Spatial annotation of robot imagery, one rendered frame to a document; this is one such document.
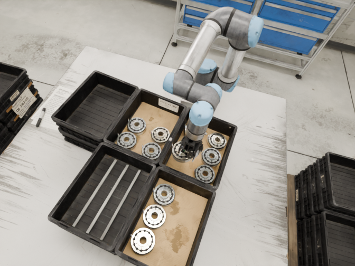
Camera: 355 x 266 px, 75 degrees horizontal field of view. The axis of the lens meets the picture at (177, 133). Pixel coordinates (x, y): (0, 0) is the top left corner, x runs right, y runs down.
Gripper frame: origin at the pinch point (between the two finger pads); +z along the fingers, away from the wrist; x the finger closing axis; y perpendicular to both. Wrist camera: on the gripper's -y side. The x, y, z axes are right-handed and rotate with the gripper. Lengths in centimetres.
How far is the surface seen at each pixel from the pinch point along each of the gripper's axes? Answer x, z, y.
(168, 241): 8.8, 16.2, 35.3
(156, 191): -6.1, 13.3, 19.4
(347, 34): 108, 79, -321
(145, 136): -27.4, 16.4, -5.7
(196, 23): -71, 65, -195
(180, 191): 3.6, 16.3, 12.7
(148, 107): -36.1, 16.5, -23.9
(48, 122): -86, 29, 9
